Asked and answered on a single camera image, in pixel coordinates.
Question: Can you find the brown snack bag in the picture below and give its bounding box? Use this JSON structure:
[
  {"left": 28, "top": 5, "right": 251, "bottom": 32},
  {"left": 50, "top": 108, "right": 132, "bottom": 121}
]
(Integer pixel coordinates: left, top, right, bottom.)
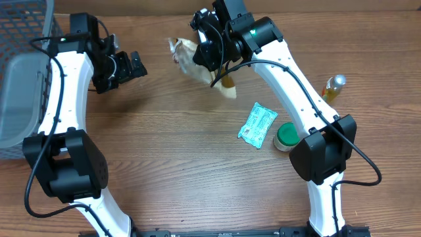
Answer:
[{"left": 168, "top": 38, "right": 237, "bottom": 99}]

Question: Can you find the teal wet wipes pack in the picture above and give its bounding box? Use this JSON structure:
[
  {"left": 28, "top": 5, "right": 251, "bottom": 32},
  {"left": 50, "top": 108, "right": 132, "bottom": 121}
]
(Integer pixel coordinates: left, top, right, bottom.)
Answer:
[{"left": 237, "top": 102, "right": 278, "bottom": 149}]

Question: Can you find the green lid jar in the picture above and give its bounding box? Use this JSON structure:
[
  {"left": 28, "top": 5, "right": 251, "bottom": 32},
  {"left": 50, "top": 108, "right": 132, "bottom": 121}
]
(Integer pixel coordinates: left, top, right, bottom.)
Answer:
[{"left": 273, "top": 122, "right": 300, "bottom": 152}]

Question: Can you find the yellow liquid bottle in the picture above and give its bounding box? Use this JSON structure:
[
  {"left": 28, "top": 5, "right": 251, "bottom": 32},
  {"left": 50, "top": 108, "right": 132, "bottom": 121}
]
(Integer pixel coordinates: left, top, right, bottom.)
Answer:
[{"left": 321, "top": 74, "right": 347, "bottom": 103}]

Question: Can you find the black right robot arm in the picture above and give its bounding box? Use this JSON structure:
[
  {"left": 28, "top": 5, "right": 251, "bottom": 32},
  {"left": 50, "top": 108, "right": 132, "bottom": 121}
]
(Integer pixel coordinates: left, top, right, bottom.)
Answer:
[{"left": 190, "top": 5, "right": 357, "bottom": 236}]

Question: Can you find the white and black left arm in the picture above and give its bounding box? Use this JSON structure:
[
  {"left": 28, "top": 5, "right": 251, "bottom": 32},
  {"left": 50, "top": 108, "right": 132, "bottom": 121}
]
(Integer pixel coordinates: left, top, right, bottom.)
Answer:
[{"left": 22, "top": 32, "right": 147, "bottom": 236}]

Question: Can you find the grey plastic mesh basket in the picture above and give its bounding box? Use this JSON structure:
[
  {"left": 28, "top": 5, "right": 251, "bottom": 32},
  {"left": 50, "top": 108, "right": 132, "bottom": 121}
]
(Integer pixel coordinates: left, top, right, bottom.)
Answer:
[{"left": 1, "top": 0, "right": 62, "bottom": 160}]

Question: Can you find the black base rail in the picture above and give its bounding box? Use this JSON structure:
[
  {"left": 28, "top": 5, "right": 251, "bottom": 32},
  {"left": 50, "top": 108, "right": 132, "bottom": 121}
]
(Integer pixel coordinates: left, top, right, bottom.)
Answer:
[{"left": 78, "top": 225, "right": 372, "bottom": 237}]

